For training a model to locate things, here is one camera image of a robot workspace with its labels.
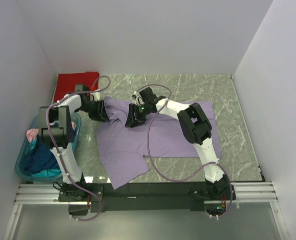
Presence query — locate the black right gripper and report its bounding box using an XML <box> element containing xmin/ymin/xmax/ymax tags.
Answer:
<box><xmin>125</xmin><ymin>103</ymin><xmax>150</xmax><ymax>129</ymax></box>

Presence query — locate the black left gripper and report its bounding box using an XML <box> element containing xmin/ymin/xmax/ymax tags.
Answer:
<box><xmin>78</xmin><ymin>99</ymin><xmax>110</xmax><ymax>122</ymax></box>

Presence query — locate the lavender t shirt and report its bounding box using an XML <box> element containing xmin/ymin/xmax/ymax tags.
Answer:
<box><xmin>96</xmin><ymin>96</ymin><xmax>222</xmax><ymax>189</ymax></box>

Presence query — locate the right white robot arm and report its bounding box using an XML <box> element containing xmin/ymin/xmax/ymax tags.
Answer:
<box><xmin>125</xmin><ymin>84</ymin><xmax>233</xmax><ymax>200</ymax></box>

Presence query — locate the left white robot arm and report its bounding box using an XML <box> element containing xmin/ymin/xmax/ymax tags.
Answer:
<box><xmin>38</xmin><ymin>84</ymin><xmax>109</xmax><ymax>201</ymax></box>

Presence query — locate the folded red t shirt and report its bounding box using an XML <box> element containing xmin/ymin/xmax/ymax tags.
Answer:
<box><xmin>53</xmin><ymin>71</ymin><xmax>99</xmax><ymax>102</ymax></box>

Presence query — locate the pink garment in basket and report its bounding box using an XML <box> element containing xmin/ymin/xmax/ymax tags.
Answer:
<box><xmin>26</xmin><ymin>122</ymin><xmax>76</xmax><ymax>143</ymax></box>

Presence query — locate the navy garment in basket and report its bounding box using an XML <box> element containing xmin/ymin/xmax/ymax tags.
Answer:
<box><xmin>22</xmin><ymin>136</ymin><xmax>60</xmax><ymax>176</ymax></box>

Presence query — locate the teal plastic laundry basket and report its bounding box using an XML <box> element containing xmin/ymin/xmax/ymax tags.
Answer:
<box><xmin>14</xmin><ymin>113</ymin><xmax>82</xmax><ymax>181</ymax></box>

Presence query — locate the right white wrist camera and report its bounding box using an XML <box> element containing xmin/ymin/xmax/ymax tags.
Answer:
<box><xmin>132</xmin><ymin>91</ymin><xmax>145</xmax><ymax>106</ymax></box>

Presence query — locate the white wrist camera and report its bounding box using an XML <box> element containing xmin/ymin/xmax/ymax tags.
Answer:
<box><xmin>132</xmin><ymin>91</ymin><xmax>145</xmax><ymax>106</ymax></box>
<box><xmin>90</xmin><ymin>85</ymin><xmax>100</xmax><ymax>102</ymax></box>

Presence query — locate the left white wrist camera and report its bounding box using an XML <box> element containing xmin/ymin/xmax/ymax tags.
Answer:
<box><xmin>90</xmin><ymin>85</ymin><xmax>100</xmax><ymax>102</ymax></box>

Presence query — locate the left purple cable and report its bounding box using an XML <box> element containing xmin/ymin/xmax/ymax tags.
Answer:
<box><xmin>45</xmin><ymin>75</ymin><xmax>111</xmax><ymax>223</ymax></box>

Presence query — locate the aluminium frame rail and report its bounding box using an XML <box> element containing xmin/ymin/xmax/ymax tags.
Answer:
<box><xmin>14</xmin><ymin>182</ymin><xmax>278</xmax><ymax>205</ymax></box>

